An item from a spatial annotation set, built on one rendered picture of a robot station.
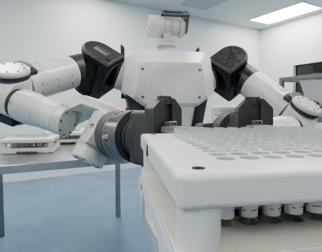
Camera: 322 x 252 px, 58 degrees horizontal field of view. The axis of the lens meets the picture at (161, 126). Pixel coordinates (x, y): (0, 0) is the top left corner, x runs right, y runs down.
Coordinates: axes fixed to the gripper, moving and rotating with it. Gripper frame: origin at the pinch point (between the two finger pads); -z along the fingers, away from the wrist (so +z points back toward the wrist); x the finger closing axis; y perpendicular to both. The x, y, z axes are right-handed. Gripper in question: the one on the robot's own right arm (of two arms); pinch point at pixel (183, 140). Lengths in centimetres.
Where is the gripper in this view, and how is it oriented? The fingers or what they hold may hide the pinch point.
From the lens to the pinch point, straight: 40.4
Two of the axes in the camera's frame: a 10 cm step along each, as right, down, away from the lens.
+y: -7.6, 0.2, -6.5
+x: 0.0, 10.0, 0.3
